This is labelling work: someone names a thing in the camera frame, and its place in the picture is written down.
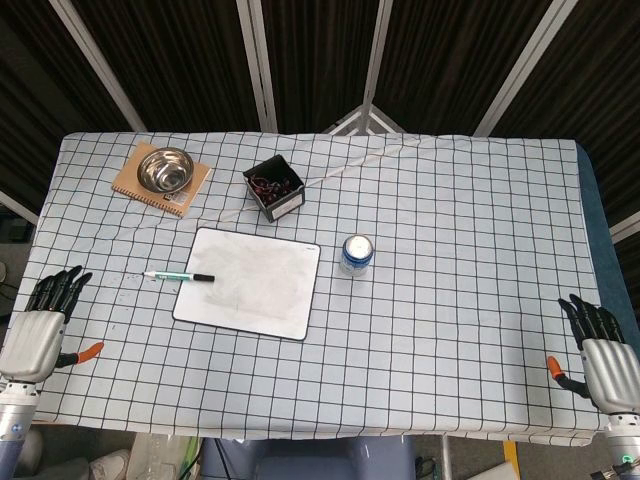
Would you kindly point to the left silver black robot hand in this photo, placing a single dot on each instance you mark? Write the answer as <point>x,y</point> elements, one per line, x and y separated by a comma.
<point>30,345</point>

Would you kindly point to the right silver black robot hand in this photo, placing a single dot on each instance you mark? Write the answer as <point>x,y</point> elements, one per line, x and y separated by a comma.
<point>610,365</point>

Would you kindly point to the green white marker pen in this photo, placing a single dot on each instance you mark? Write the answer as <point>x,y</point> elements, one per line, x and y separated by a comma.
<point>175,276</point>

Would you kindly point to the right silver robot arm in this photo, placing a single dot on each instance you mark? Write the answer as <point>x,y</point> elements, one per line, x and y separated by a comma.
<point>624,440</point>

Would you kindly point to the white dry-erase board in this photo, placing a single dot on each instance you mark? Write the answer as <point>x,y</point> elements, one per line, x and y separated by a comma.
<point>250,285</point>

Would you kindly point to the white shoe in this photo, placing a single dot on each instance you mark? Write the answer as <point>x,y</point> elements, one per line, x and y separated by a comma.
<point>110,465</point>

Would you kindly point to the white table leg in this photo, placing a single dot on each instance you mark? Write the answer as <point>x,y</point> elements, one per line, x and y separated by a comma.
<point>446,457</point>

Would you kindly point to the white black checked tablecloth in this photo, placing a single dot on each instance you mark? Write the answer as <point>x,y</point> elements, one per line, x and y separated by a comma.
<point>425,300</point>

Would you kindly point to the stainless steel bowl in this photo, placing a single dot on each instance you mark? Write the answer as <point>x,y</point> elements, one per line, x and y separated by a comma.
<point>165,170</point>

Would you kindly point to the brown spiral notebook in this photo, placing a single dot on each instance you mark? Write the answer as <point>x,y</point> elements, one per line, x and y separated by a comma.
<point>192,185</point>

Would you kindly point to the blue white drink can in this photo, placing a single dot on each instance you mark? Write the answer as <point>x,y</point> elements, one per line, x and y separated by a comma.
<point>356,257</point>

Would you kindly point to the red black parts in box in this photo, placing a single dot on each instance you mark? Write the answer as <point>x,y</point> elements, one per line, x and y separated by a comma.
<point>272,185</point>

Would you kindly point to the black cardboard box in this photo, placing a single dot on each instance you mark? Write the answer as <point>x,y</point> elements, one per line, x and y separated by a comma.
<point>285,202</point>

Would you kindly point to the blue-grey robot torso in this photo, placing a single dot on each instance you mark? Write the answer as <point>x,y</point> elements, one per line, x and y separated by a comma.
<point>310,460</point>

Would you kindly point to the white screen frame post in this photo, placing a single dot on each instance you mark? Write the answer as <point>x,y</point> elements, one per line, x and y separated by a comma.
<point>97,65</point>
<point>376,55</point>
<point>520,70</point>
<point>257,65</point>

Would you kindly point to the white metal stand frame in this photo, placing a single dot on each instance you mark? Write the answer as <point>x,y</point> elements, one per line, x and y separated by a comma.
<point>367,120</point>

